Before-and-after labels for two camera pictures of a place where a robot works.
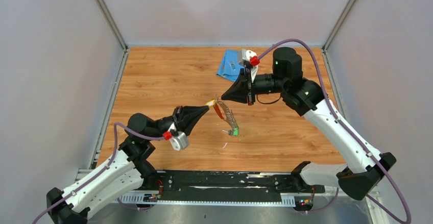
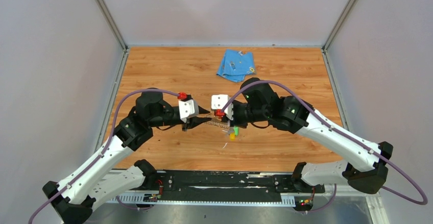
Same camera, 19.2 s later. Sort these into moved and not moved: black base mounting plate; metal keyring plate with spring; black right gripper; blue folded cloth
Moved: black right gripper; metal keyring plate with spring
Not moved: blue folded cloth; black base mounting plate
